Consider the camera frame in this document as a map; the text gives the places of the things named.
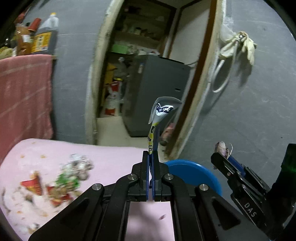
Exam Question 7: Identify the small grey scrap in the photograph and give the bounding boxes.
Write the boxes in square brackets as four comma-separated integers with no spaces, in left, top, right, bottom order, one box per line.
[214,141,233,159]

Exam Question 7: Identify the blue white yellow wrapper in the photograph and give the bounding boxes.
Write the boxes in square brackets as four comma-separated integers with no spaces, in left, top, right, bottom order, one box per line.
[148,96,182,155]

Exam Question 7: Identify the blue plastic basin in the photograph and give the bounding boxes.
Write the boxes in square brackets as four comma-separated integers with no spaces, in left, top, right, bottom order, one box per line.
[166,159,222,196]

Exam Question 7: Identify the green wrapper on table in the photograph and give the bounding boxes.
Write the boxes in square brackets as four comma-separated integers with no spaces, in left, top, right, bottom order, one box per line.
[55,173,80,191]

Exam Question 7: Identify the crumpled silver foil wrapper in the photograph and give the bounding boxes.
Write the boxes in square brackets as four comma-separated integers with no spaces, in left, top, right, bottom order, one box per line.
[61,154,94,181]

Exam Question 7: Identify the pink floral table cover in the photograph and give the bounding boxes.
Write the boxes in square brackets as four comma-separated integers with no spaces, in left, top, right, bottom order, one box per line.
[0,138,176,241]

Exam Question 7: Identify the red wrapper on table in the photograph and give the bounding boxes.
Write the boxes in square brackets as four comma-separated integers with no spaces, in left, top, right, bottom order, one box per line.
[20,171,43,196]

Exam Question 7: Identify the pink slipper on floor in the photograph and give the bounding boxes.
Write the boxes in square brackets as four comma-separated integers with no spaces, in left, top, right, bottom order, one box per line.
[159,123,175,146]

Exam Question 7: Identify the grey refrigerator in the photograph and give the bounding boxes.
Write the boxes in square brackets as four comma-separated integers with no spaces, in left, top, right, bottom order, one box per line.
[122,55,190,137]

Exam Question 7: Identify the red white rice sack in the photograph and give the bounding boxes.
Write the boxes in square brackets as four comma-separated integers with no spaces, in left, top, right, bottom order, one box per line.
[101,78,122,116]

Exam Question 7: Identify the cream rubber gloves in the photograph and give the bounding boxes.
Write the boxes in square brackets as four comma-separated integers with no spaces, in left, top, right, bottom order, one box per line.
[219,31,257,66]

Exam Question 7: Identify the pink checked cloth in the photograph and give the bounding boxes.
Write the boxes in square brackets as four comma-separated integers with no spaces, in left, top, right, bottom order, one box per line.
[1,55,53,160]

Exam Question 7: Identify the yellow bag by fridge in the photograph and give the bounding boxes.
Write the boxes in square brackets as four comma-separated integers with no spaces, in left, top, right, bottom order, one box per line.
[101,63,117,105]

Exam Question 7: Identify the green box on shelf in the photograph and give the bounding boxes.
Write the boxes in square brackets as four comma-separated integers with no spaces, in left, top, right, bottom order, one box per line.
[111,44,128,54]

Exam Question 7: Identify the dark oil jug yellow label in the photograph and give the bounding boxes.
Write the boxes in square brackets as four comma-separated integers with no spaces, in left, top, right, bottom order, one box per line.
[31,13,59,55]

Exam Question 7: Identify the brown sauce bottle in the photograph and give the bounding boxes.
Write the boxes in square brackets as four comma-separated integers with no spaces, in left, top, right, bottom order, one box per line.
[16,18,41,56]

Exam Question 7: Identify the white hose loop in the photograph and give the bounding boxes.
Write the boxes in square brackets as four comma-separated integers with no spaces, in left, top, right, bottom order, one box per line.
[209,34,239,93]

